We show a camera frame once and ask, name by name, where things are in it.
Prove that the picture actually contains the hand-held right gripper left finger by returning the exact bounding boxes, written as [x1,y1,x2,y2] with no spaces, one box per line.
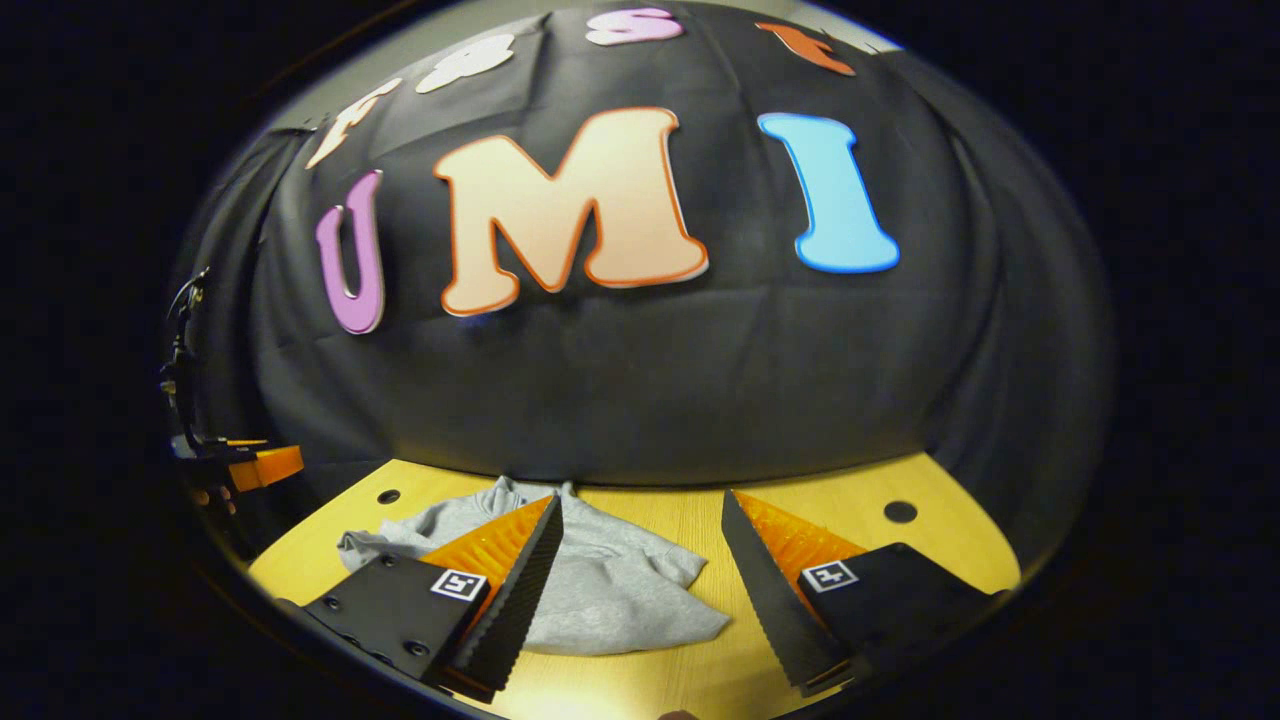
[303,495,564,703]

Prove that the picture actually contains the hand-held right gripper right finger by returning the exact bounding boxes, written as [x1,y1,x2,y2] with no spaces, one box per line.
[720,490,1006,698]

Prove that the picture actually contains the grey zip-neck sweatshirt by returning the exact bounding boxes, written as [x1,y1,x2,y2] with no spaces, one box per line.
[337,476,732,658]

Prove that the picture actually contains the black backdrop cloth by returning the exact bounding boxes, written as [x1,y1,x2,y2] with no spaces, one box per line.
[170,0,1116,573]

